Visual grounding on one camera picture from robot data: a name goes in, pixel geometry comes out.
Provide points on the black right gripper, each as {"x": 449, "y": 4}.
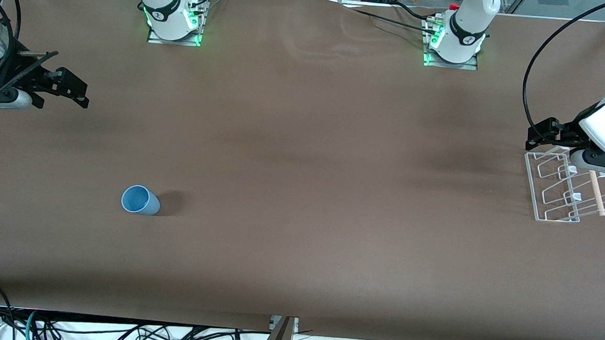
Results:
{"x": 26, "y": 78}

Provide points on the light blue plastic cup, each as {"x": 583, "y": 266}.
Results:
{"x": 143, "y": 205}

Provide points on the metal table frame profile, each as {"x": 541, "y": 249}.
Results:
{"x": 279, "y": 339}

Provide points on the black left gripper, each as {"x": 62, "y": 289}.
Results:
{"x": 568, "y": 130}

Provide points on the brown table cover sheet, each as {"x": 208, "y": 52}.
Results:
{"x": 301, "y": 191}

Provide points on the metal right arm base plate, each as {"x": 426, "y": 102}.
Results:
{"x": 174, "y": 41}

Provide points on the wooden rack rod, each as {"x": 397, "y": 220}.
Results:
{"x": 596, "y": 194}

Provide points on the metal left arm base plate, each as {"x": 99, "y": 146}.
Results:
{"x": 450, "y": 65}

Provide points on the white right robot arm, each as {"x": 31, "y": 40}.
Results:
{"x": 160, "y": 1}

